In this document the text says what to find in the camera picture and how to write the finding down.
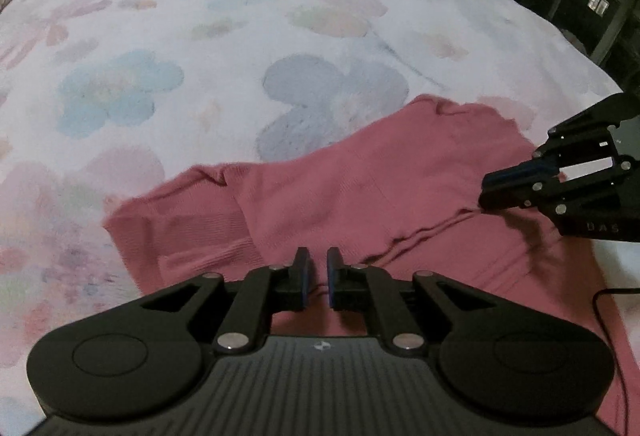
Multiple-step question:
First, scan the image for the pink ribbed turtleneck top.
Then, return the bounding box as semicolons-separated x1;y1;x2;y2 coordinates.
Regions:
104;96;639;434

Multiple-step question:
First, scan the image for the floral fleece bed blanket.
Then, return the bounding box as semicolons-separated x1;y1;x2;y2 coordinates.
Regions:
1;0;639;435

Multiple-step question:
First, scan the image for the black cable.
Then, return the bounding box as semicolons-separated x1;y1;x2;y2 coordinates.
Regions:
591;287;640;436

